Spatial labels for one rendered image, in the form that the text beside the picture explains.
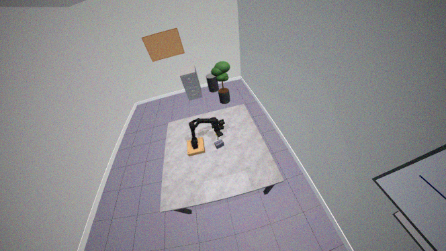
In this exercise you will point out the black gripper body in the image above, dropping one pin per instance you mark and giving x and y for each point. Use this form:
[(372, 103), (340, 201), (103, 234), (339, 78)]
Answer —
[(219, 133)]

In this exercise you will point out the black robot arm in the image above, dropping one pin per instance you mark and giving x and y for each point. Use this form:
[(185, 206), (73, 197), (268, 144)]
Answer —
[(211, 120)]

